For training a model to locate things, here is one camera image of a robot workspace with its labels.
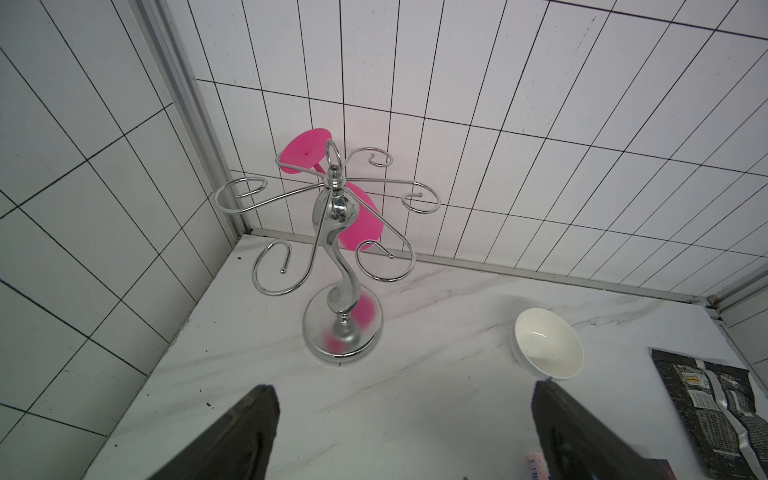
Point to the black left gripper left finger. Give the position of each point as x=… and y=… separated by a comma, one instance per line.
x=236, y=446

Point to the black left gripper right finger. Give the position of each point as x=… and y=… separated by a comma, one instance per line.
x=577, y=445

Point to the white bowl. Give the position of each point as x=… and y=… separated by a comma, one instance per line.
x=546, y=346

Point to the black snack bag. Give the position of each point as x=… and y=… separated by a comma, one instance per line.
x=717, y=406

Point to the chrome cup holder stand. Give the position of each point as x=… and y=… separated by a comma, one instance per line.
x=318, y=293

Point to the pink cup upper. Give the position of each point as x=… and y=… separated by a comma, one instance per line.
x=306, y=152

